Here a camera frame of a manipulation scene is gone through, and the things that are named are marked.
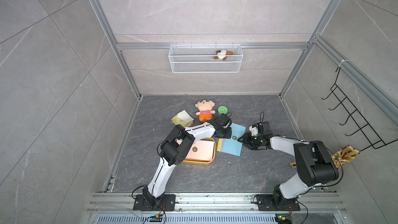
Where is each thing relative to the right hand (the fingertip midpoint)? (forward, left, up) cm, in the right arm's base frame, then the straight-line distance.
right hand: (240, 140), depth 93 cm
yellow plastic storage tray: (-14, +23, +2) cm, 27 cm away
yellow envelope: (-4, +14, -2) cm, 15 cm away
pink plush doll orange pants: (+23, +21, +6) cm, 32 cm away
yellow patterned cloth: (-18, -39, +21) cm, 48 cm away
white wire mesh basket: (+44, +24, +29) cm, 58 cm away
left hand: (+5, +4, +1) cm, 7 cm away
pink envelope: (-7, +24, +4) cm, 25 cm away
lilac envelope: (+1, +11, -1) cm, 11 cm away
